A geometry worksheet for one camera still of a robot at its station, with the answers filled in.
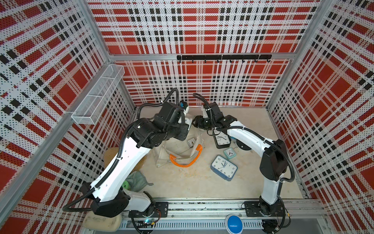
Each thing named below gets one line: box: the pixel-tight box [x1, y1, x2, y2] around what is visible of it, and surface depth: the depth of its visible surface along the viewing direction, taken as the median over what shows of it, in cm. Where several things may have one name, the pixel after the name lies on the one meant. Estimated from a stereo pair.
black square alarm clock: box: [212, 129, 232, 149], surface depth 98 cm
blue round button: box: [225, 213, 244, 234], surface depth 70 cm
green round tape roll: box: [121, 180, 131, 191], surface depth 80 cm
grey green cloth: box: [125, 170, 154, 193], surface depth 84 cm
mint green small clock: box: [223, 147, 237, 160], surface depth 95 cm
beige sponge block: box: [82, 210, 123, 232], surface depth 69 cm
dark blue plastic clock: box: [210, 155, 238, 182], surface depth 88 cm
